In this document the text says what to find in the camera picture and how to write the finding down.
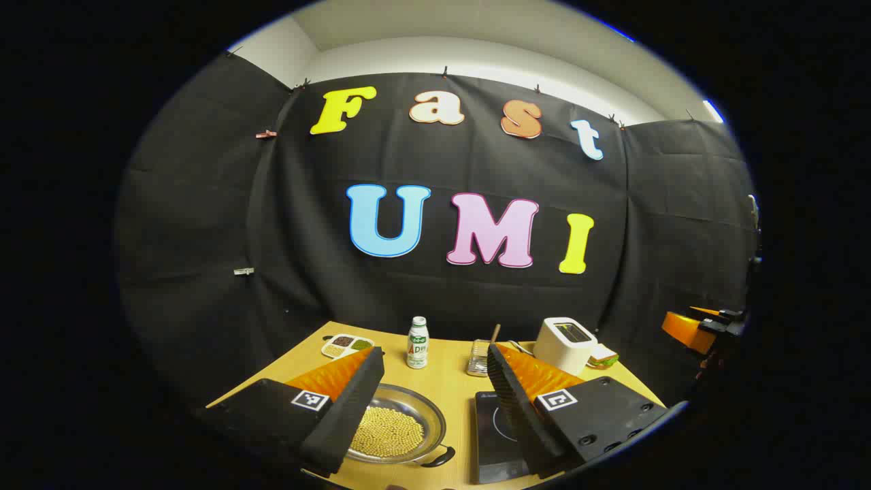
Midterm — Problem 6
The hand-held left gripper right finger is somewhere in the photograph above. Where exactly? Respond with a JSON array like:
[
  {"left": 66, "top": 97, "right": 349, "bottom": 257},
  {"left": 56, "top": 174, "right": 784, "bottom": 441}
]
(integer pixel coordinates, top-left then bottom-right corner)
[{"left": 487, "top": 342, "right": 671, "bottom": 480}]

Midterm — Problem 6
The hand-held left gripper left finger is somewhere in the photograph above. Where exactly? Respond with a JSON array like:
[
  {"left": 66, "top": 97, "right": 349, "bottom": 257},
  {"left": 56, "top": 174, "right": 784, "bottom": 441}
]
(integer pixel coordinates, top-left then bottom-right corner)
[{"left": 204, "top": 346, "right": 386, "bottom": 478}]

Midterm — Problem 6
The black induction cooktop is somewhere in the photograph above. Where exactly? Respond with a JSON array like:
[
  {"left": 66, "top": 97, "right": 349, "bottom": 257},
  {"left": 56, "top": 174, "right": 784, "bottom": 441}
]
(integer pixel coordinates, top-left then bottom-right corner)
[{"left": 473, "top": 391, "right": 533, "bottom": 485}]

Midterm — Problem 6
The pile of yellow soybeans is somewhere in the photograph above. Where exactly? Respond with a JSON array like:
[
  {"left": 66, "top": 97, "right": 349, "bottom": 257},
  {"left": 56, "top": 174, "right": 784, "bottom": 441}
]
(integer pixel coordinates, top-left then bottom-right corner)
[{"left": 350, "top": 406, "right": 426, "bottom": 458}]

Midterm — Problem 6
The steel pot with black handles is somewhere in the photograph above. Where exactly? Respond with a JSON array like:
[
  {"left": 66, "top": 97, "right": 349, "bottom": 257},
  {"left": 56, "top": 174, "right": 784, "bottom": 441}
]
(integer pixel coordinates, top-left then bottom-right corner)
[{"left": 344, "top": 383, "right": 456, "bottom": 468}]

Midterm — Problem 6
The white divided dish of beans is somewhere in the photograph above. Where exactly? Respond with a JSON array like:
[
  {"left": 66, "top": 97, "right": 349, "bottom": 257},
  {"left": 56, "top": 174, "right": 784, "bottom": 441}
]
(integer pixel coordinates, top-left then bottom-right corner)
[{"left": 321, "top": 333, "right": 376, "bottom": 360}]

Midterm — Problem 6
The white toaster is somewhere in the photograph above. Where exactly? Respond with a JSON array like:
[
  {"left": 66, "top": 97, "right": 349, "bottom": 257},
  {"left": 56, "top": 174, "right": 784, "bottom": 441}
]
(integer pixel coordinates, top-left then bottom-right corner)
[{"left": 533, "top": 317, "right": 599, "bottom": 376}]

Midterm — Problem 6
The white drink bottle green label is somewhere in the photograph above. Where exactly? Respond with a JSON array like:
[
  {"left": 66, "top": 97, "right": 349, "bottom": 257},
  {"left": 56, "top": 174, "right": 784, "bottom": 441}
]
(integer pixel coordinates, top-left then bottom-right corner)
[{"left": 407, "top": 316, "right": 430, "bottom": 370}]

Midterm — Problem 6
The wire utensil basket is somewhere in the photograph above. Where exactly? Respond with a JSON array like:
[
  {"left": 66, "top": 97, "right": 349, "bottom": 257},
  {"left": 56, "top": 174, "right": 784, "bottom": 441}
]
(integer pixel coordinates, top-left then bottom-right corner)
[{"left": 467, "top": 339, "right": 493, "bottom": 377}]

